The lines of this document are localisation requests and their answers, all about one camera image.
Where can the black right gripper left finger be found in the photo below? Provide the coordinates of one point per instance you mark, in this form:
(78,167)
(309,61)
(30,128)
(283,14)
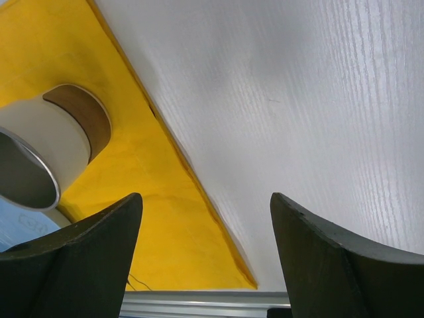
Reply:
(78,271)

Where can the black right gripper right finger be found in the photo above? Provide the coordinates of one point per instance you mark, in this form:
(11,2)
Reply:
(330,271)

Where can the blue round plate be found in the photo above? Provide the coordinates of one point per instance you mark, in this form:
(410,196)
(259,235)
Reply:
(20,225)

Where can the yellow Pikachu cloth placemat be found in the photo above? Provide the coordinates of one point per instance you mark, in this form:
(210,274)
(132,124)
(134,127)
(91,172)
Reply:
(182,243)

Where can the brown and white metal cup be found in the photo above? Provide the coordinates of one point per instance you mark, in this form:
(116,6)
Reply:
(47,142)

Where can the aluminium front frame rail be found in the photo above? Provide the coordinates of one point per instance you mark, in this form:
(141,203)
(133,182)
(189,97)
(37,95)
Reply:
(205,304)

